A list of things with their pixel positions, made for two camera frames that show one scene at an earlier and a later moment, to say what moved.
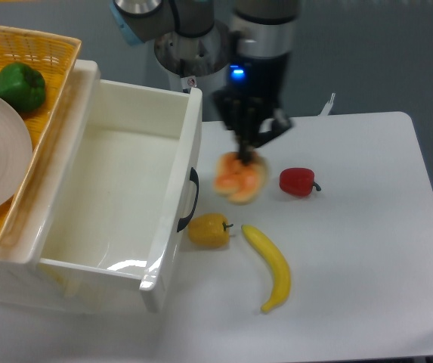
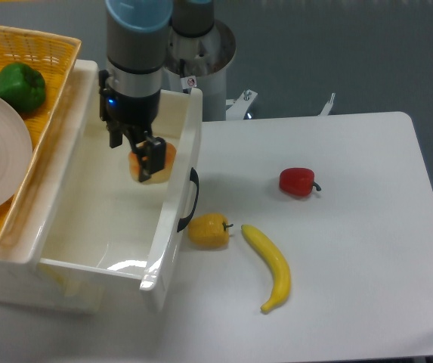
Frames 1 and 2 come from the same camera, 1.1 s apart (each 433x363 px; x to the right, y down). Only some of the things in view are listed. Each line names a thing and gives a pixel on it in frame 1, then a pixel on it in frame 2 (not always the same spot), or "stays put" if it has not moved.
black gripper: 249,104 to 132,115
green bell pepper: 23,86 stays put
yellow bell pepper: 208,231 stays put
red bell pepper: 298,181 stays put
